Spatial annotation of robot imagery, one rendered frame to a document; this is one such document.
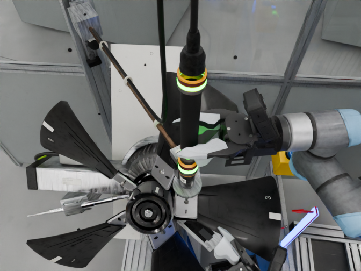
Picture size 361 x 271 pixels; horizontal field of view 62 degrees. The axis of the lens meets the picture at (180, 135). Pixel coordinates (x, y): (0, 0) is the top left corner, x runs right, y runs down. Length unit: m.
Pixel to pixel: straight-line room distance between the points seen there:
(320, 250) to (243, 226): 1.17
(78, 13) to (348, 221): 0.90
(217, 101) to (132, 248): 1.41
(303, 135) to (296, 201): 1.69
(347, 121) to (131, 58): 0.64
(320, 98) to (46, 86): 1.36
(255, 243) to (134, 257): 1.20
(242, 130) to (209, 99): 0.18
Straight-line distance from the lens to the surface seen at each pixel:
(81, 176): 0.98
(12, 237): 2.31
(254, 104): 0.50
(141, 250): 1.97
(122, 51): 0.99
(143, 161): 0.90
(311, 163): 0.69
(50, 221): 2.25
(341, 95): 1.63
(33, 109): 1.87
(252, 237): 0.84
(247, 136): 0.56
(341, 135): 0.63
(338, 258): 2.00
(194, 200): 0.84
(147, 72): 0.97
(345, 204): 0.67
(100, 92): 1.36
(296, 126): 0.59
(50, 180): 1.03
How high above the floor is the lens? 1.96
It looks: 55 degrees down
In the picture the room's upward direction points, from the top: straight up
